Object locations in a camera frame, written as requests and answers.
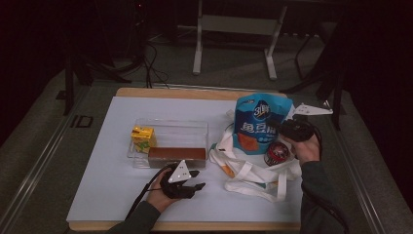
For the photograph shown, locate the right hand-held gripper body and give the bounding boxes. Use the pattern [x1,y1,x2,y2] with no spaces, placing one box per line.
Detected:
[280,102,334,142]

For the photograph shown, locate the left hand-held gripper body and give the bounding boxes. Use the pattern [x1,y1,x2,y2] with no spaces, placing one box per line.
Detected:
[159,159,193,200]

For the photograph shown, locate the blue snack bag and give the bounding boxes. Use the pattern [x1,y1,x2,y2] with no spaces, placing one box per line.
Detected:
[233,93,295,155]

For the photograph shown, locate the brown cardboard box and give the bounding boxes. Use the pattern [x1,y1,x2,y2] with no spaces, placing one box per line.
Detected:
[148,146,207,170]

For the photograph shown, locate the red can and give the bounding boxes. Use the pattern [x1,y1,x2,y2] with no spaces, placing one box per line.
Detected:
[263,140,290,168]

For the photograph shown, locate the clear plastic container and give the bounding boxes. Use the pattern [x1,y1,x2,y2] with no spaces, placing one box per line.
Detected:
[126,117,210,171]

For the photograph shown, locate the yellow drink carton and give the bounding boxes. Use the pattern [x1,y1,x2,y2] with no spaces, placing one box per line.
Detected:
[130,126,158,154]

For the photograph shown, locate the white tote bag coloured blobs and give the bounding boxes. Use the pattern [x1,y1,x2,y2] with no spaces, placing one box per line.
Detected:
[208,108,303,203]

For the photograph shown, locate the person's right hand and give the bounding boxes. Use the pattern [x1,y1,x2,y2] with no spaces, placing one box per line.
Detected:
[281,133,322,167]

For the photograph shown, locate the person's left hand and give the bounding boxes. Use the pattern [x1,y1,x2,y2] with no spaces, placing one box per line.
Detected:
[145,177,179,214]

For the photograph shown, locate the black tripod stand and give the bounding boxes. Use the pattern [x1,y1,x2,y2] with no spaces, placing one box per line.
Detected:
[281,19,347,132]
[62,0,150,116]

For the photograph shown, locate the right hand-held gripper black cable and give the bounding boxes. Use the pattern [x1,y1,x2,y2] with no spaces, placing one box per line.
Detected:
[311,125,325,159]

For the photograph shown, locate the hand-held gripper black cable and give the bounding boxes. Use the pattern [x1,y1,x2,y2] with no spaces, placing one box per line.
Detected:
[125,164,173,220]
[311,125,325,159]

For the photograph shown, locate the left hand-held gripper black cable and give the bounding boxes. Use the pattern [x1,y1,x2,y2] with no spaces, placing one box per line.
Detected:
[125,164,173,220]

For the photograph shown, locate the metal floor rail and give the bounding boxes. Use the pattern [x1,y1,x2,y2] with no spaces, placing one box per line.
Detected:
[319,100,388,234]
[0,86,94,234]

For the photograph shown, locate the black floor cable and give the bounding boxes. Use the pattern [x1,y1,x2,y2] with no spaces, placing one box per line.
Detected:
[142,42,170,90]

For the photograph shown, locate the white desk frame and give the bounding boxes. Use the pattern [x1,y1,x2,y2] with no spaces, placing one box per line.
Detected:
[192,0,289,82]

